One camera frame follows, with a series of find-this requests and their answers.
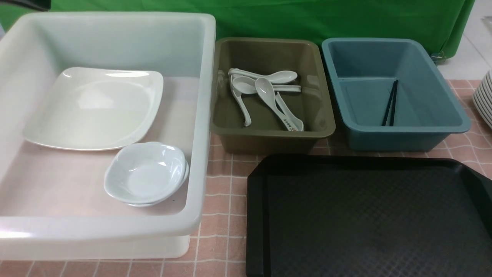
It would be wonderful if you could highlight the white spoon with lettering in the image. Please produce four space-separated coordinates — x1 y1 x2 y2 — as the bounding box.
255 78 299 132

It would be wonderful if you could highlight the white bowl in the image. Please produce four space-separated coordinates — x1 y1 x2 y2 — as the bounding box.
104 142 187 204
125 162 189 207

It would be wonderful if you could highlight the black chopstick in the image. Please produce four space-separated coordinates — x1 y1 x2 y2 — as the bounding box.
390 80 399 126
381 85 393 126

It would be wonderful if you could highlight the white square plate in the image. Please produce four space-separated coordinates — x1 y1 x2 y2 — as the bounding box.
22 67 164 151

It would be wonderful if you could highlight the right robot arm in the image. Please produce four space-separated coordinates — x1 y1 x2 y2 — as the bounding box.
0 0 52 11

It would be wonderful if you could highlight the white spoon left small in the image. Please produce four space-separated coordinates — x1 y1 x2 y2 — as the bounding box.
229 74 252 127

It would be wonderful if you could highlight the olive green plastic bin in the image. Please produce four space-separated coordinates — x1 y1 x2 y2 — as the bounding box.
210 37 336 155

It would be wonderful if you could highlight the white spoon right side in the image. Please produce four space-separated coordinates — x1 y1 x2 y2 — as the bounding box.
275 92 305 132

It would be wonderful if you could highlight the white spoon top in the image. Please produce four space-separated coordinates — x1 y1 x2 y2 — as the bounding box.
228 68 298 85

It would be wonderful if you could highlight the black plastic tray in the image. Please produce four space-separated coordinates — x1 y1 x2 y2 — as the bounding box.
245 153 492 277

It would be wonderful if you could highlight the pink checkered tablecloth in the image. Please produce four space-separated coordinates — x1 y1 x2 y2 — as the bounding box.
1 80 491 277

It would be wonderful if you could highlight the blue plastic bin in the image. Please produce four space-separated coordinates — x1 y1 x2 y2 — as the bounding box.
321 37 471 152

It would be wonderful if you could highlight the large white plastic bin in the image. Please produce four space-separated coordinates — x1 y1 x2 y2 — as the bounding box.
0 12 216 260

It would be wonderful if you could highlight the green cloth backdrop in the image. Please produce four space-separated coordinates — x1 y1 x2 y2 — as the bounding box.
0 0 475 60

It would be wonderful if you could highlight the stack of white plates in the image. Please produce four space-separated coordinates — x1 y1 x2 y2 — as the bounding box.
472 70 492 128

